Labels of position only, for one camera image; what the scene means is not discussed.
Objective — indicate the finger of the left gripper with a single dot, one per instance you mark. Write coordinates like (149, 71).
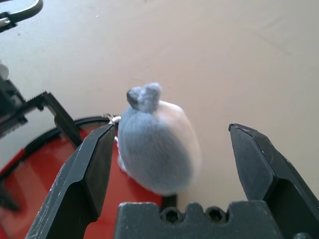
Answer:
(7, 199)

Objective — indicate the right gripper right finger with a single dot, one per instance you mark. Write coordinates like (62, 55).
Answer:
(261, 161)

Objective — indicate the red ping-pong paddle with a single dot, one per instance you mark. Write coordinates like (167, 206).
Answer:
(49, 169)

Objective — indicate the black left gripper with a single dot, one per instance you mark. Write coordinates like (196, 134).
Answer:
(10, 104)

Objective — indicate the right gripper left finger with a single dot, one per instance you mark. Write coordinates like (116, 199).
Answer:
(79, 174)

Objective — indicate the black red paddle case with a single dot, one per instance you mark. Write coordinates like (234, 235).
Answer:
(25, 224)

